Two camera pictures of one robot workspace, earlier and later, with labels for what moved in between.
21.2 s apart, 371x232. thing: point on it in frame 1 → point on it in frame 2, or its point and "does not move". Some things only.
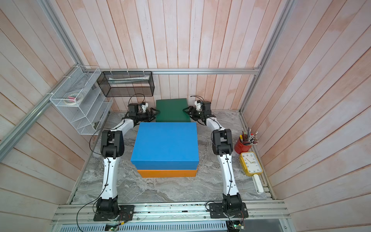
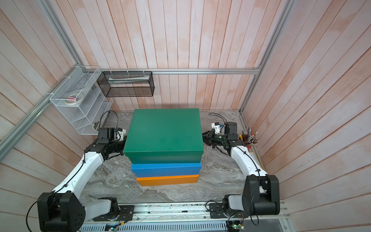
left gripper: [149, 116] → [124, 138]
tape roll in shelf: [74, 98] does not move
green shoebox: [171, 110] → [164, 136]
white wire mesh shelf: [79, 99] does not move
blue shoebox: [166, 146] → [167, 169]
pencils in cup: [249, 138] does not move
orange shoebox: [167, 173] → [152, 181]
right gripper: [192, 114] → [209, 140]
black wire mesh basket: [126, 84] does not move
